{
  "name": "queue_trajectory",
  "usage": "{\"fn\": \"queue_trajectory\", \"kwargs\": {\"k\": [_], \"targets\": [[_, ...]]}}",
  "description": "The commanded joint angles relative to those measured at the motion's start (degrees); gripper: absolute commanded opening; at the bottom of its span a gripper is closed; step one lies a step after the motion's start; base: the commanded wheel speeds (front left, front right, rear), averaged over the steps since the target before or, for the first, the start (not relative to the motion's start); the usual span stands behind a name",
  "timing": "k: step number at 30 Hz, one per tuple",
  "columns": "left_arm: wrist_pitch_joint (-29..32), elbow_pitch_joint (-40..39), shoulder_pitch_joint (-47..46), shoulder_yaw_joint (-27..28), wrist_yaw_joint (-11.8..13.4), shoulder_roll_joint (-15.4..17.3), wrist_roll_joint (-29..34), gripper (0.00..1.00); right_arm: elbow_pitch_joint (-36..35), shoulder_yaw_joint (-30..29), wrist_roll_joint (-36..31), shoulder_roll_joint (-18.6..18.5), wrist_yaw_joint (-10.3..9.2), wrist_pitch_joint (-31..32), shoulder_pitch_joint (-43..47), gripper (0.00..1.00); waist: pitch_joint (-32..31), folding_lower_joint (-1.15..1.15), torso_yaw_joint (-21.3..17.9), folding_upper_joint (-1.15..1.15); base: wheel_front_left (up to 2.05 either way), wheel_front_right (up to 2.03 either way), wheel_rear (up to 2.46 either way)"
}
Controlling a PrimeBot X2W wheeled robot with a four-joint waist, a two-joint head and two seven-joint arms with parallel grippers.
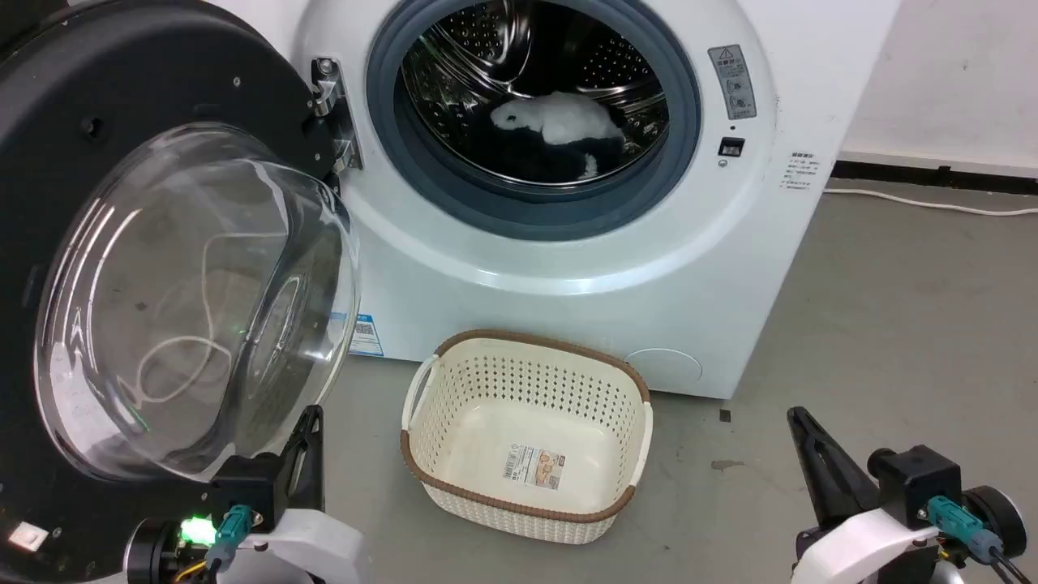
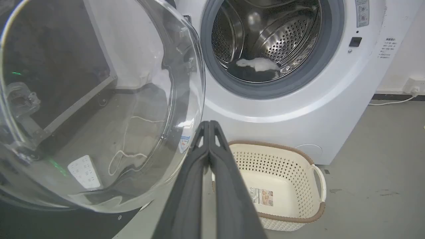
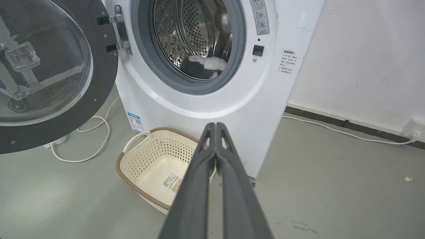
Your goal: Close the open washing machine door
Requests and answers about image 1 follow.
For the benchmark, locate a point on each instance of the grey warning label sticker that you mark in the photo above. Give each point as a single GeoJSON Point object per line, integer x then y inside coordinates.
{"type": "Point", "coordinates": [732, 81]}

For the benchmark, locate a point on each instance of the white front-load washing machine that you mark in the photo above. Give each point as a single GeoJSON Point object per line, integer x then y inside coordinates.
{"type": "Point", "coordinates": [568, 308]}

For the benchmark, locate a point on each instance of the small printed text sticker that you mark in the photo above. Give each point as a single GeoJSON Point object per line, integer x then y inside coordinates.
{"type": "Point", "coordinates": [801, 169]}

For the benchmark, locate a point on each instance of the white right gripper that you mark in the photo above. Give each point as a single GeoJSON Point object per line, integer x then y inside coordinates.
{"type": "Point", "coordinates": [868, 551]}

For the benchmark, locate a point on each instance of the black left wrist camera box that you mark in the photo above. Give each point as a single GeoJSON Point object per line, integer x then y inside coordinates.
{"type": "Point", "coordinates": [247, 487]}

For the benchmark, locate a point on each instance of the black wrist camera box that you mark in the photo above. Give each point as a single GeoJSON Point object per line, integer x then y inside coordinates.
{"type": "Point", "coordinates": [916, 478]}
{"type": "Point", "coordinates": [247, 487]}

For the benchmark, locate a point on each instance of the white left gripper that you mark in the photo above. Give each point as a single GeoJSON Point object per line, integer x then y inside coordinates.
{"type": "Point", "coordinates": [312, 551]}

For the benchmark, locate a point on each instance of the black door latch slot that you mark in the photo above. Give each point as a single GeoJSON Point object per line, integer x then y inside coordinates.
{"type": "Point", "coordinates": [731, 147]}

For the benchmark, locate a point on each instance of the cream perforated laundry basket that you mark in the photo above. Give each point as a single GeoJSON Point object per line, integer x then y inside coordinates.
{"type": "Point", "coordinates": [486, 381]}

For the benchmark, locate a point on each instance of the black round glass washer door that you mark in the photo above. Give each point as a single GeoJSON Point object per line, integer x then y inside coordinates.
{"type": "Point", "coordinates": [49, 97]}

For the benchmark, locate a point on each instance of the white fluffy garment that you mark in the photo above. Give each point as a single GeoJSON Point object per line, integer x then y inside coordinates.
{"type": "Point", "coordinates": [559, 118]}

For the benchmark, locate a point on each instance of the chrome door hinge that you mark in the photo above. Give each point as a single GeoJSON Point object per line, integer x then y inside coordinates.
{"type": "Point", "coordinates": [334, 89]}

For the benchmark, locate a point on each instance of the stainless steel washer drum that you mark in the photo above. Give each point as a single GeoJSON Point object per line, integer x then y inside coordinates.
{"type": "Point", "coordinates": [616, 73]}

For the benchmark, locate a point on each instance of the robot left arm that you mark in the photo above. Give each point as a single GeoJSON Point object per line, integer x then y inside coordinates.
{"type": "Point", "coordinates": [150, 556]}

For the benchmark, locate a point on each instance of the blue white energy label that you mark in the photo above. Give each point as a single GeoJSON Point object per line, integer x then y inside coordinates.
{"type": "Point", "coordinates": [366, 334]}

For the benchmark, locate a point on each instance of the black baseboard strip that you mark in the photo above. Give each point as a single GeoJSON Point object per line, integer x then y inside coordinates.
{"type": "Point", "coordinates": [932, 176]}

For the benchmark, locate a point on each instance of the dark navy garment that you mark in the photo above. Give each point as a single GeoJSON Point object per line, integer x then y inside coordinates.
{"type": "Point", "coordinates": [519, 161]}

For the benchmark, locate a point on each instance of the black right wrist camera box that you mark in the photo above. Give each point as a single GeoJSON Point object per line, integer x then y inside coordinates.
{"type": "Point", "coordinates": [916, 478]}

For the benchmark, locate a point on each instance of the paper basket label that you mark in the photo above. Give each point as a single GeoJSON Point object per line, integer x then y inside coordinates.
{"type": "Point", "coordinates": [534, 466]}

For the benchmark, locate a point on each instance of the round white filter cover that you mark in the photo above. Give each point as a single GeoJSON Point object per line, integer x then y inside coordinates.
{"type": "Point", "coordinates": [663, 371]}

